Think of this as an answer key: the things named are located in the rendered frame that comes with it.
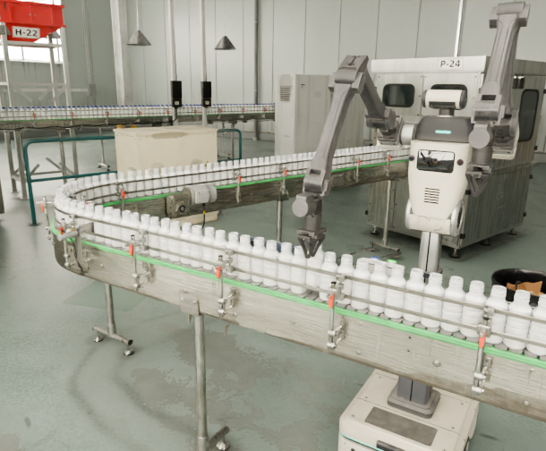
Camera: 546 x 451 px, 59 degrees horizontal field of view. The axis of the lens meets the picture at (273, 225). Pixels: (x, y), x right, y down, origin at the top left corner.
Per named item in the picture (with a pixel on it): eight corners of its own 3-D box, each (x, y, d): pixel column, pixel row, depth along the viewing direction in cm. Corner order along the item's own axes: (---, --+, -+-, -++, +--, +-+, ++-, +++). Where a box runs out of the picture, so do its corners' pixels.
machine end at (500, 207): (432, 213, 689) (448, 65, 634) (526, 234, 595) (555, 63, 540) (360, 233, 589) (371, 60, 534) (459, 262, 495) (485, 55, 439)
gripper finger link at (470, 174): (490, 195, 149) (493, 165, 146) (486, 199, 143) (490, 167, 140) (466, 192, 152) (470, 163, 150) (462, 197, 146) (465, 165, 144)
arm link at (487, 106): (530, 12, 154) (492, 15, 160) (531, -2, 150) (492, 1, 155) (506, 124, 141) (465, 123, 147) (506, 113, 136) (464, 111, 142)
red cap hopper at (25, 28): (21, 199, 731) (-5, -4, 653) (9, 191, 783) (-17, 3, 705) (82, 191, 788) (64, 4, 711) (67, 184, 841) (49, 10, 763)
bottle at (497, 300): (476, 335, 144) (483, 284, 140) (495, 334, 145) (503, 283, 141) (487, 345, 139) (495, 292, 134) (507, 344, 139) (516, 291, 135)
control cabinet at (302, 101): (306, 185, 869) (311, 73, 816) (327, 190, 833) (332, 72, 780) (272, 191, 818) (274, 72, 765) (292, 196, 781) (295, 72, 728)
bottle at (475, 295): (456, 335, 144) (464, 283, 140) (462, 327, 149) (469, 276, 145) (478, 341, 141) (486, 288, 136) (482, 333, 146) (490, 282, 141)
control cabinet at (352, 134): (340, 179, 925) (346, 74, 872) (361, 183, 889) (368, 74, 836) (310, 184, 874) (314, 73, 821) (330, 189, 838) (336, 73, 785)
